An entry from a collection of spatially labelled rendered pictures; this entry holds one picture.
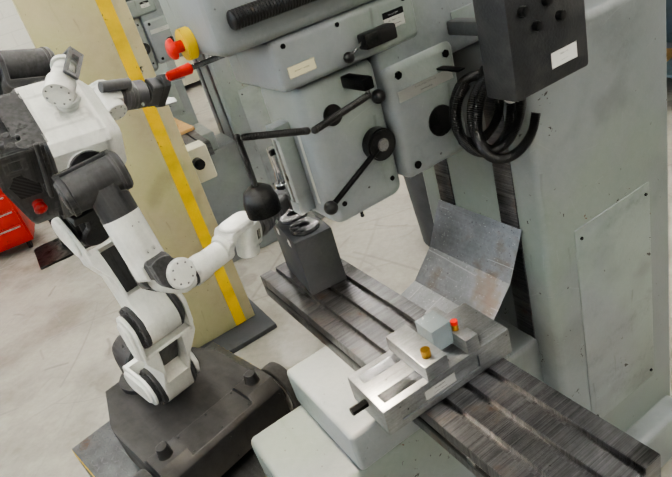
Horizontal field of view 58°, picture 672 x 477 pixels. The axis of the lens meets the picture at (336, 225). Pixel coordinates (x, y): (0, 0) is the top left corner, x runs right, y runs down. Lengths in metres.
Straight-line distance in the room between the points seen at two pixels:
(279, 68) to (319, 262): 0.78
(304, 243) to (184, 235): 1.50
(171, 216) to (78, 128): 1.61
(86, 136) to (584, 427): 1.24
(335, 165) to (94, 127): 0.61
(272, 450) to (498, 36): 1.16
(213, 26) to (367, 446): 1.00
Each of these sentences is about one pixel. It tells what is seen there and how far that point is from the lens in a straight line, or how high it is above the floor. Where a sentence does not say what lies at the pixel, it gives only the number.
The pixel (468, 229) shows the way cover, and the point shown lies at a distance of 1.72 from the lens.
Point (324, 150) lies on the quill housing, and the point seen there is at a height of 1.49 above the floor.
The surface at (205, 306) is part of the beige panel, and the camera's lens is 3.35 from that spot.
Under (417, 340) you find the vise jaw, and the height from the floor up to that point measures 1.04.
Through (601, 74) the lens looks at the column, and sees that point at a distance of 1.58.
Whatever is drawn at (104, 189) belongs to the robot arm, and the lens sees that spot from 1.45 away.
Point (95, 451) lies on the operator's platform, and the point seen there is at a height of 0.40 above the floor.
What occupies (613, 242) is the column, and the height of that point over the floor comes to 0.94.
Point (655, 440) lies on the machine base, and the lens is 2.30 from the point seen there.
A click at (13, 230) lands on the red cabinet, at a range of 5.87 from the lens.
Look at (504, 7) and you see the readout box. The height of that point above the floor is 1.69.
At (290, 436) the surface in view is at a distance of 1.72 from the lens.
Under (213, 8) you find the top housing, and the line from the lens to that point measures 1.09.
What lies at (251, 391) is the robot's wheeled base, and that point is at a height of 0.61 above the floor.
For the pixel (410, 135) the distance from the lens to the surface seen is 1.33.
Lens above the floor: 1.92
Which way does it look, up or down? 27 degrees down
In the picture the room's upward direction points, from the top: 17 degrees counter-clockwise
